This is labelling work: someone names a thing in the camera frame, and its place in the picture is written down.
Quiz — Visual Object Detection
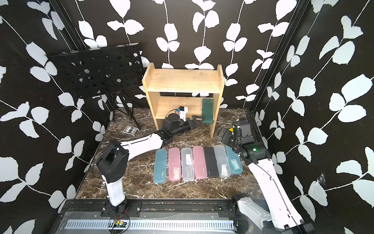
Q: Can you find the dark green pencil case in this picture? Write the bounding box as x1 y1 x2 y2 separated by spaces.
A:
202 98 214 124

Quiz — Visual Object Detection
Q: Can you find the light blue pencil case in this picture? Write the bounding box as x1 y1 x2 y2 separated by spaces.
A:
225 145 243 175

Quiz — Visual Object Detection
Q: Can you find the frosted white pencil case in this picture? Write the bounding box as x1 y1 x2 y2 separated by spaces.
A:
213 145 231 178

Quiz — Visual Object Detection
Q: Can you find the dark grey pencil case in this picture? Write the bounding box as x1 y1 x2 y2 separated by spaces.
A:
204 147 219 178

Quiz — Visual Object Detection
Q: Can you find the clear frosted pencil case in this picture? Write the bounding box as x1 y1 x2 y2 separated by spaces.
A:
181 147 195 181

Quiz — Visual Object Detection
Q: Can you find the small pink pencil case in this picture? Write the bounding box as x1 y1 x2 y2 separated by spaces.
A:
168 147 182 181

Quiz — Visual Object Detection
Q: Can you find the teal pencil case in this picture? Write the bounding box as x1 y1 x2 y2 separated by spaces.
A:
153 149 167 184

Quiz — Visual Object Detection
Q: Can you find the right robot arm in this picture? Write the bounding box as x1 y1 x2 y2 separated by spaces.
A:
217 126 316 234

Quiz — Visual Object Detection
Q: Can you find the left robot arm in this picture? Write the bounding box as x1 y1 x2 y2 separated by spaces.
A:
95 113 205 207

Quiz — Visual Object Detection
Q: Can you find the wooden two-tier shelf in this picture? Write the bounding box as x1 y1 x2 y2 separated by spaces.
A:
142 62 225 137

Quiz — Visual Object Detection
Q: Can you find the playing card box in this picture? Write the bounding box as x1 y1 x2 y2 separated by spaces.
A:
123 125 139 136

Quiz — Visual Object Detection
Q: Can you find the black perforated music stand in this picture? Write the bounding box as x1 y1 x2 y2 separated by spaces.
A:
47 43 144 120

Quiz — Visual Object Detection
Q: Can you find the small circuit board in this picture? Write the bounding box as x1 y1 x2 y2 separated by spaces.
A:
111 220 128 229

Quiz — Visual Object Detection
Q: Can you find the white slotted vent strip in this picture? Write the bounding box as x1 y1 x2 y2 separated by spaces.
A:
63 219 236 231

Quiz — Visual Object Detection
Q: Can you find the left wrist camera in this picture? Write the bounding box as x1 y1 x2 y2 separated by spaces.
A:
177 106 188 121

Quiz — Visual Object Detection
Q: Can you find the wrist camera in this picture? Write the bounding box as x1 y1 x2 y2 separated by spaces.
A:
235 118 254 142
177 106 188 121

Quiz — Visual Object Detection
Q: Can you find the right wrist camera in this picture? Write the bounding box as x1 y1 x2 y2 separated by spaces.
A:
235 118 254 142

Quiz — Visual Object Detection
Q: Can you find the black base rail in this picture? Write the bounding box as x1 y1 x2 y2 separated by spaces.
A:
61 199 244 218

